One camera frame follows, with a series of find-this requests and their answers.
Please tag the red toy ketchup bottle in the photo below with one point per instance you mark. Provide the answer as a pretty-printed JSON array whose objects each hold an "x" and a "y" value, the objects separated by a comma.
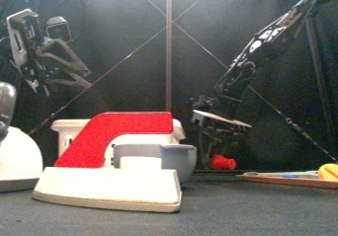
[{"x": 223, "y": 163}]

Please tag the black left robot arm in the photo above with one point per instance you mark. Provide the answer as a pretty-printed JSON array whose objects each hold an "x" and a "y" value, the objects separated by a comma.
[{"x": 74, "y": 11}]

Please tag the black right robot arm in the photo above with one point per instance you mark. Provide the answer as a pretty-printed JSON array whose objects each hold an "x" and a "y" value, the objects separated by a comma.
[{"x": 273, "y": 37}]

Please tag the brown wooden plate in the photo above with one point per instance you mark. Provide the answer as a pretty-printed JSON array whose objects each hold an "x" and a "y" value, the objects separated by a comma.
[{"x": 291, "y": 180}]

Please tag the grey blue toy cup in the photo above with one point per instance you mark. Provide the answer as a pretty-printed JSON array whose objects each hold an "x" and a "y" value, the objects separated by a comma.
[{"x": 178, "y": 157}]

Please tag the blue grey toy utensil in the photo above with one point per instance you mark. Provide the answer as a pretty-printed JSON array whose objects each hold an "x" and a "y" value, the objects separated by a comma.
[{"x": 281, "y": 174}]

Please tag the white plastic basket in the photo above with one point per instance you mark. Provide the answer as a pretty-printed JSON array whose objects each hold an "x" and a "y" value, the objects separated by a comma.
[{"x": 66, "y": 131}]

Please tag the yellow toy food piece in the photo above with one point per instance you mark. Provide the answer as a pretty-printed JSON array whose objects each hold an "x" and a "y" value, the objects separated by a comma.
[{"x": 329, "y": 172}]

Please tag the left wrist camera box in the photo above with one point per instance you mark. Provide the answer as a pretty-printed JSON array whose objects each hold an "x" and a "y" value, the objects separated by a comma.
[{"x": 58, "y": 29}]

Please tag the vertical metal frame pole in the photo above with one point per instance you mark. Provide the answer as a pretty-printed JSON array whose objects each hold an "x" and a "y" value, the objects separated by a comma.
[{"x": 169, "y": 49}]

